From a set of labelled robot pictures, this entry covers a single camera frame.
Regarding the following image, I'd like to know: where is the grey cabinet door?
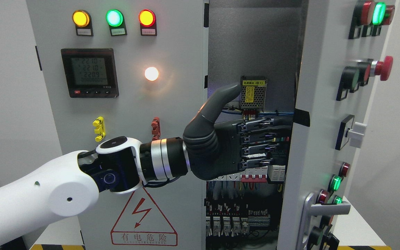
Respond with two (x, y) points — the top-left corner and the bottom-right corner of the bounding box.
(276, 0), (395, 250)
(26, 0), (207, 250)

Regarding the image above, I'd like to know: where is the metal mesh power supply module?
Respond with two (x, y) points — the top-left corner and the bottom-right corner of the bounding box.
(240, 76), (268, 112)

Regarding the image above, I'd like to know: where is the white glowing indicator lamp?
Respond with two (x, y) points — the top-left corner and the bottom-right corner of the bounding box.
(144, 67), (160, 81)

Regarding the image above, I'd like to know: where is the white socket and breaker row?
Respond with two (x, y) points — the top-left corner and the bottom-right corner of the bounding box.
(210, 166), (268, 183)

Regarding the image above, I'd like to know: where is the black white surge protector block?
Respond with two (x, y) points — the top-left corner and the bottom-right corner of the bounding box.
(267, 165), (286, 183)

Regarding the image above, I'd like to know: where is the relay and terminal row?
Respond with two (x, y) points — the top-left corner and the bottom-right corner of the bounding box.
(204, 197), (277, 238)

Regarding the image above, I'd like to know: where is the red electric hazard warning sticker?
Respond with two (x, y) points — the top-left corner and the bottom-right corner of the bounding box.
(110, 188), (178, 247)

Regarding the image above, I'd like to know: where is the red indicator lamp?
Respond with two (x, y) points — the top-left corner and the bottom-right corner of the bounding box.
(139, 9), (157, 27)

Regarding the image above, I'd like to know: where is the black digital power meter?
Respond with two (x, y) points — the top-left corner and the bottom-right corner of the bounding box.
(61, 48), (119, 98)

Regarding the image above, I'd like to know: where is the green indicator lamp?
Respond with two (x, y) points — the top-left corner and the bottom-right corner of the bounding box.
(105, 9), (124, 27)

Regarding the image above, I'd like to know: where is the yellow indicator lamp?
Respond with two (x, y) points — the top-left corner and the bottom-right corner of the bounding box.
(72, 10), (91, 27)

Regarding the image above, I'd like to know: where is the red emergency stop button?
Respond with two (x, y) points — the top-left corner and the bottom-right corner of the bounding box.
(369, 56), (394, 81)

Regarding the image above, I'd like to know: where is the red terminal post block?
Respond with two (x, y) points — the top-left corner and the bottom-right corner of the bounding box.
(151, 117), (161, 141)

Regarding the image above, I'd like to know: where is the yellow terminal post block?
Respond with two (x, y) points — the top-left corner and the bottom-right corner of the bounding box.
(92, 116), (106, 142)

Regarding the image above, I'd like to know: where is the white selector switch right door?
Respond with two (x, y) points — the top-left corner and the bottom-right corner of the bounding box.
(346, 122), (367, 149)

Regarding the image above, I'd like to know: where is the silver door lever handle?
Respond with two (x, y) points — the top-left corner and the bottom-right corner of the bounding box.
(295, 192), (351, 250)

